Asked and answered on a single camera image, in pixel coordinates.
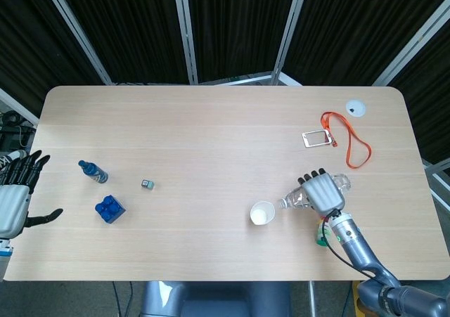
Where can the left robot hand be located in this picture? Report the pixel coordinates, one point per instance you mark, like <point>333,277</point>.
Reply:
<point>12,208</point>

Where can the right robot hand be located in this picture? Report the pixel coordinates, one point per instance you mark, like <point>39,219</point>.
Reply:
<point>323,194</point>

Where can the clear plastic water bottle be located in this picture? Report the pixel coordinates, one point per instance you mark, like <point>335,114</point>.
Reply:
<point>295,199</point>

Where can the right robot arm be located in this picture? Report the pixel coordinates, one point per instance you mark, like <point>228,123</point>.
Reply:
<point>355,246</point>

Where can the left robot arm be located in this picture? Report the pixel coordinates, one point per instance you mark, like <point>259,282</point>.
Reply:
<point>4,246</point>

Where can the white paper cup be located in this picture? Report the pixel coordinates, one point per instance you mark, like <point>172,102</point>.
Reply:
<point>262,214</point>

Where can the small blue bottle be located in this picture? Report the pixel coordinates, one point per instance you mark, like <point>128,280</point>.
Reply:
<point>94,172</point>

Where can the colourful feather shuttlecock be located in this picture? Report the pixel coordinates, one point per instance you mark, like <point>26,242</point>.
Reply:
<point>321,240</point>

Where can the white sneaker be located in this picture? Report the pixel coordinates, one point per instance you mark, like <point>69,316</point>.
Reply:
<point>10,156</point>

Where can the clear badge holder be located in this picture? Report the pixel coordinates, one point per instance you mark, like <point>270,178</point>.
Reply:
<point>316,138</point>

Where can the blue toy brick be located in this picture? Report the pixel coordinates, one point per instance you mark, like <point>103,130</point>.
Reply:
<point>109,208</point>

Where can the silver table leg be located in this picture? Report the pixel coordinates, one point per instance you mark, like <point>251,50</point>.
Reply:
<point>312,299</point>

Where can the small grey-green cube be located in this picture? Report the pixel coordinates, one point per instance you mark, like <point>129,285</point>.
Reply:
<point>148,184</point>

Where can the silver screen base foot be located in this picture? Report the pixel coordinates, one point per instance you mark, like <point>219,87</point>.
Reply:
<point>246,79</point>

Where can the grey-blue robot torso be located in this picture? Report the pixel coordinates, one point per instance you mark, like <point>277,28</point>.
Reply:
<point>218,299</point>

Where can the silver screen frame post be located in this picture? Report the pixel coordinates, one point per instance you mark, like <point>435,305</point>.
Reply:
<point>290,32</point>
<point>186,32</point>
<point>413,44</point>
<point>77,32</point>
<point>439,176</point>
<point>17,106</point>

